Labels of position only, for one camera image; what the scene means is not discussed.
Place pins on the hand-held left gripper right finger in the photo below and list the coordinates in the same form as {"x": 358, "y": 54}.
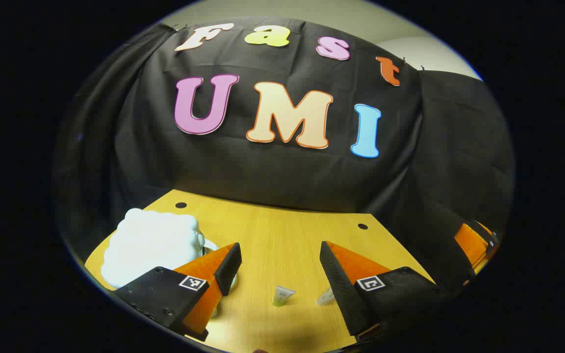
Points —
{"x": 341, "y": 289}

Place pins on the white tube with green end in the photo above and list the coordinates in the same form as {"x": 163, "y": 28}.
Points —
{"x": 282, "y": 295}

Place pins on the black backdrop cloth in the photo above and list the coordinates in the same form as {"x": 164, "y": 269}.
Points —
{"x": 287, "y": 171}

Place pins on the white bumpy suitcase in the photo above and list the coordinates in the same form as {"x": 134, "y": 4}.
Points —
{"x": 150, "y": 245}

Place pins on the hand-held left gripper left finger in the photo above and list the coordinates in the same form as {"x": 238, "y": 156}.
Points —
{"x": 227, "y": 267}

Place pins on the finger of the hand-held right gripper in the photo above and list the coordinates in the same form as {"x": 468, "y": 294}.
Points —
{"x": 469, "y": 247}
{"x": 489, "y": 239}

